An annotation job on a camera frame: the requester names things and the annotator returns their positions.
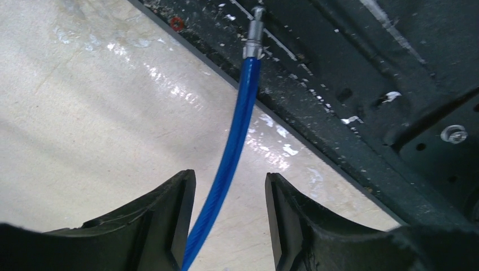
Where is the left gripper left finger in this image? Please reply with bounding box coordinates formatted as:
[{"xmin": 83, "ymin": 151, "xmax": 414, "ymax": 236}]
[{"xmin": 1, "ymin": 169, "xmax": 196, "ymax": 270}]

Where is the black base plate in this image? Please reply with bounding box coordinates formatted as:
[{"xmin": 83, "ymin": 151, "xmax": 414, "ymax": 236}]
[{"xmin": 133, "ymin": 1, "xmax": 478, "ymax": 226}]

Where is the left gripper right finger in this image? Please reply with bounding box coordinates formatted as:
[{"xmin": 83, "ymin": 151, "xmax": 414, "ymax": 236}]
[{"xmin": 265, "ymin": 173, "xmax": 478, "ymax": 270}]

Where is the blue cable lock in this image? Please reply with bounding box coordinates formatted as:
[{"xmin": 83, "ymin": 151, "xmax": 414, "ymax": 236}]
[{"xmin": 181, "ymin": 6, "xmax": 266, "ymax": 270}]

